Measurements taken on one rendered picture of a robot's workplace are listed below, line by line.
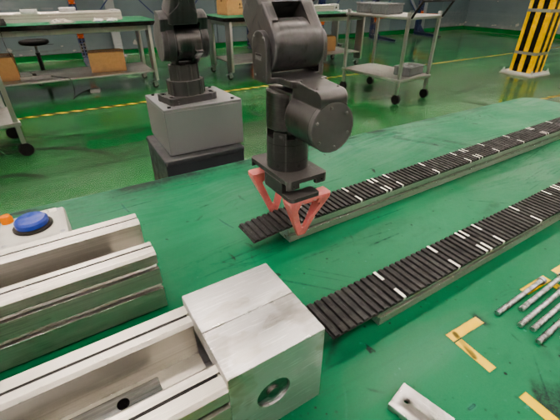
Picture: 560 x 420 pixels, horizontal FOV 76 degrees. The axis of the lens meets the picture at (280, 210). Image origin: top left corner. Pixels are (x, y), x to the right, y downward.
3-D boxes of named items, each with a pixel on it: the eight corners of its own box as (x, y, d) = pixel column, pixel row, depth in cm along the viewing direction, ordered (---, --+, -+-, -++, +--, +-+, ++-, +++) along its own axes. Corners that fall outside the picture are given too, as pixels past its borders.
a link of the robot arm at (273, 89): (295, 73, 48) (257, 77, 46) (325, 83, 43) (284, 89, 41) (294, 123, 52) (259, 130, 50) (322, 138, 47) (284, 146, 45)
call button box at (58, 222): (75, 237, 57) (62, 203, 54) (83, 272, 50) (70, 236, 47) (16, 254, 53) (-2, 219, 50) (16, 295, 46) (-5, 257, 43)
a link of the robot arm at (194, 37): (193, 67, 87) (172, 69, 85) (187, 19, 82) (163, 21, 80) (206, 72, 80) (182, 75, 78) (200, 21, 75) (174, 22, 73)
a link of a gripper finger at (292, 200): (290, 249, 50) (291, 191, 46) (264, 225, 56) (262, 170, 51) (328, 234, 54) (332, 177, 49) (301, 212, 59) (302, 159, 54)
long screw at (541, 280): (537, 280, 49) (540, 274, 48) (545, 284, 48) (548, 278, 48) (492, 313, 44) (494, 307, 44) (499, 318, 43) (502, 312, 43)
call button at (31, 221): (50, 218, 52) (46, 207, 51) (52, 232, 49) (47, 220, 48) (17, 227, 50) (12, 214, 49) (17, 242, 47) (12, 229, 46)
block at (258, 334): (257, 312, 44) (254, 250, 39) (319, 394, 35) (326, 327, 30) (186, 344, 40) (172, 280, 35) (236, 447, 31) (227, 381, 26)
